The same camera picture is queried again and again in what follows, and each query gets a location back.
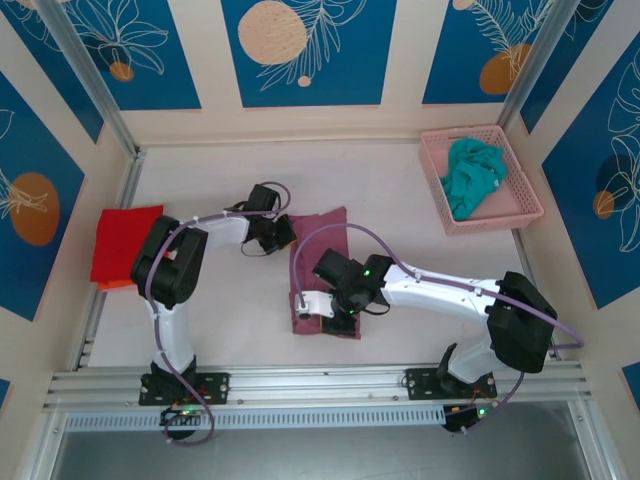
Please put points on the aluminium frame post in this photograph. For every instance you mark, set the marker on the aluminium frame post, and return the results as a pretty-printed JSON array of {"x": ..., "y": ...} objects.
[
  {"x": 537, "y": 50},
  {"x": 81, "y": 60}
]

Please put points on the aluminium side rail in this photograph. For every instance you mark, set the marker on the aluminium side rail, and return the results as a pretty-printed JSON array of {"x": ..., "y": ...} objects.
[
  {"x": 525, "y": 260},
  {"x": 131, "y": 170}
]

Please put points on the left controller board with LED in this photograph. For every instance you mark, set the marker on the left controller board with LED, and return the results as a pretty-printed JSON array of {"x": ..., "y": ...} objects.
[{"x": 182, "y": 412}]

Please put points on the pink plastic basket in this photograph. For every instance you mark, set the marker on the pink plastic basket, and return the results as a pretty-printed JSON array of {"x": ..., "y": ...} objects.
[{"x": 520, "y": 200}]

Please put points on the orange folded t-shirt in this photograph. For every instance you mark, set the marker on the orange folded t-shirt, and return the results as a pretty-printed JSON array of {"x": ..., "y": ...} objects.
[{"x": 115, "y": 286}]

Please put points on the red folded t-shirt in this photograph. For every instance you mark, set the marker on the red folded t-shirt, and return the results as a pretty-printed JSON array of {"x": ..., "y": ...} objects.
[{"x": 117, "y": 240}]

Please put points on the mauve t-shirt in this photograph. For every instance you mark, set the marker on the mauve t-shirt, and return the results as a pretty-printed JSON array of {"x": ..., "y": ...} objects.
[{"x": 320, "y": 225}]

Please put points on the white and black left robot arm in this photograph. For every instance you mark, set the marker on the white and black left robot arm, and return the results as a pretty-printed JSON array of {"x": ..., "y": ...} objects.
[{"x": 170, "y": 340}]

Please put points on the right controller board with LED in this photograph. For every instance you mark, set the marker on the right controller board with LED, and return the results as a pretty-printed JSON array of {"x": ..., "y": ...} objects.
[{"x": 470, "y": 415}]

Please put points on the teal crumpled t-shirt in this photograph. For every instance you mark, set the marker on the teal crumpled t-shirt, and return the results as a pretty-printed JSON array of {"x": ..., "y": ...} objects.
[{"x": 470, "y": 175}]

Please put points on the grey metal sheet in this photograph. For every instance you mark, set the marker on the grey metal sheet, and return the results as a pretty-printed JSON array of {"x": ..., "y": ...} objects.
[{"x": 325, "y": 455}]

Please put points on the controller board with led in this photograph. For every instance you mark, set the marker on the controller board with led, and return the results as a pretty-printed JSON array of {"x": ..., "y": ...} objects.
[
  {"x": 470, "y": 415},
  {"x": 182, "y": 412}
]

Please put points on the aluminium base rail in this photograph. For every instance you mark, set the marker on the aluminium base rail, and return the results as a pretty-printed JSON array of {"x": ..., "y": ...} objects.
[{"x": 325, "y": 382}]

